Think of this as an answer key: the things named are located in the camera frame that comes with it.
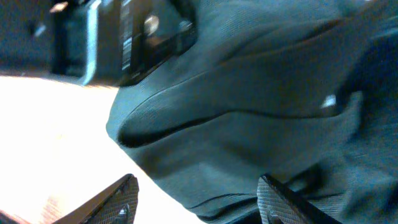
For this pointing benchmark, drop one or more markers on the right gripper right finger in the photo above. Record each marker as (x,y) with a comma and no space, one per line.
(280,205)

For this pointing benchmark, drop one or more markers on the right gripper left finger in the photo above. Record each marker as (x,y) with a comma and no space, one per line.
(117,204)

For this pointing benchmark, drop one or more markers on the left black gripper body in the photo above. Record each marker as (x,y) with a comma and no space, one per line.
(117,43)

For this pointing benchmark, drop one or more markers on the black Sydrogen garment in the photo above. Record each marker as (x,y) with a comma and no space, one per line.
(305,91)

